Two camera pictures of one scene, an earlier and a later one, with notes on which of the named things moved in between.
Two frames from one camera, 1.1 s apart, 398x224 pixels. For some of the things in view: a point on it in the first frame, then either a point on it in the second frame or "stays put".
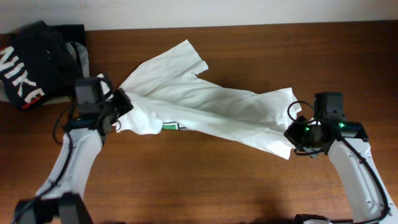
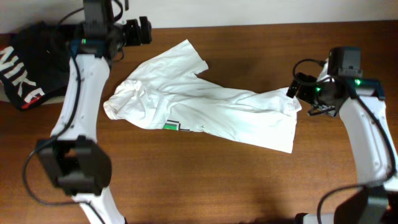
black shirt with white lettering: x=37 y=64 stays put
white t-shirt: x=166 y=90 stays put
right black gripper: x=291 y=130 to x=310 y=81
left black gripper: x=122 y=108 to x=132 y=39
